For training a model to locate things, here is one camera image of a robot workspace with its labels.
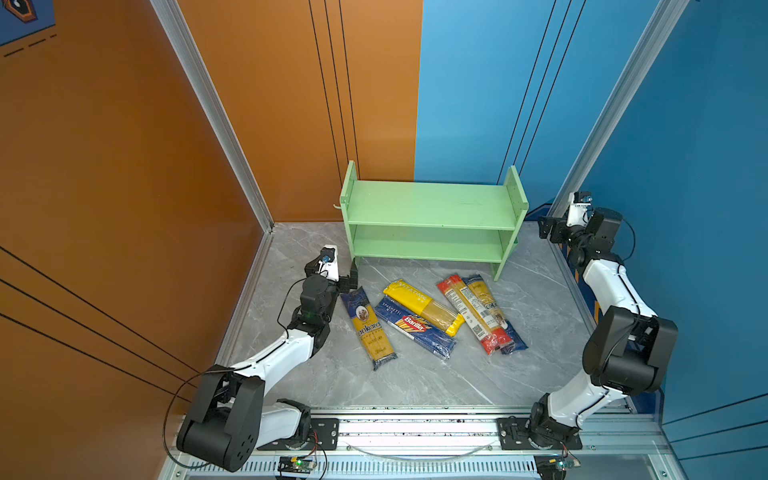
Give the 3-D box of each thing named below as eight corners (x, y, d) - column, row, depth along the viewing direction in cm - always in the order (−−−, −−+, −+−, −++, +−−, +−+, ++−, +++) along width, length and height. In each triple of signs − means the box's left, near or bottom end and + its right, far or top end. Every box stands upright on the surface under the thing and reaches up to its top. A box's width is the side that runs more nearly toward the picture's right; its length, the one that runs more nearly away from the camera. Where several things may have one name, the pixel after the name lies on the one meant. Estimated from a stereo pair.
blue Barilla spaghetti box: (371, 312, 97) (371, 307, 94) (386, 296, 101) (385, 290, 98) (446, 363, 86) (447, 359, 83) (459, 342, 90) (461, 337, 87)
